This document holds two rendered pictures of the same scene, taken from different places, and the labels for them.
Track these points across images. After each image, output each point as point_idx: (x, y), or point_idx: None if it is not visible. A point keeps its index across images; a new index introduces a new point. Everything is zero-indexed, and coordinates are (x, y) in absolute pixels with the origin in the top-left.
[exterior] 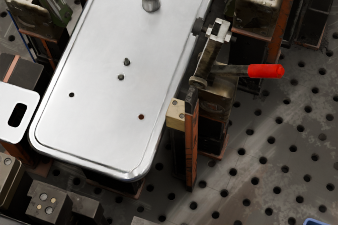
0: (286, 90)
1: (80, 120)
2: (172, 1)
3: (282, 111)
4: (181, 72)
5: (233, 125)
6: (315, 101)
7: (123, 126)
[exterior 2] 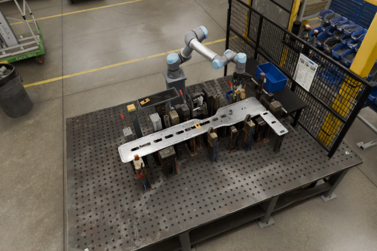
0: None
1: (256, 107)
2: (226, 111)
3: None
4: (235, 102)
5: None
6: None
7: (250, 102)
